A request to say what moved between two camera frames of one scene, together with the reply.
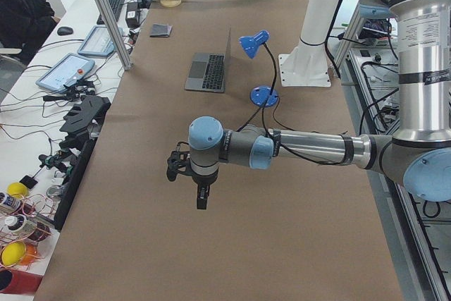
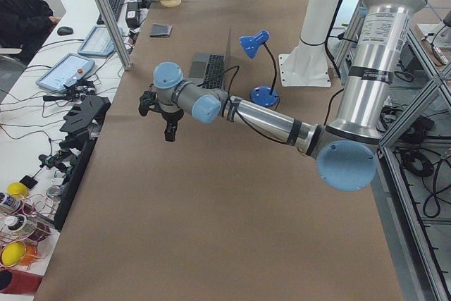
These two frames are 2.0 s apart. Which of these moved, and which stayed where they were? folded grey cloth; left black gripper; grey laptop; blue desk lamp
Moved: left black gripper
Stayed: folded grey cloth; blue desk lamp; grey laptop
